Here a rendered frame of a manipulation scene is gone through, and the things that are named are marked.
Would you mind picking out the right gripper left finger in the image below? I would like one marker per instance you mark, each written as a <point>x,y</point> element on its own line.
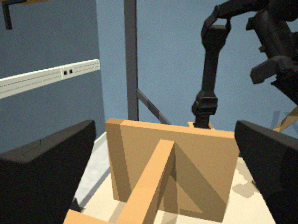
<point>38,181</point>

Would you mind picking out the tan wooden rail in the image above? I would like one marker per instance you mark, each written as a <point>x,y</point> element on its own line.
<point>144,202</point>

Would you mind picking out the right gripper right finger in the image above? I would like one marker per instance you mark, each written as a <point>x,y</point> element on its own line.
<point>272,160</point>

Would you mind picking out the brown wooden end board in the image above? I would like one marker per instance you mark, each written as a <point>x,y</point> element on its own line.
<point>203,167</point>
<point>74,217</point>

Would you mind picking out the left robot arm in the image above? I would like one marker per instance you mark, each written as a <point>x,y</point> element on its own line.
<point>214,38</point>

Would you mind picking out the black metal overhead frame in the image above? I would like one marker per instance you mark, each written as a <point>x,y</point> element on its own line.
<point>133,92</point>

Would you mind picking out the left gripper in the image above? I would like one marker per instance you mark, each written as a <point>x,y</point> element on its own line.
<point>287,80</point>

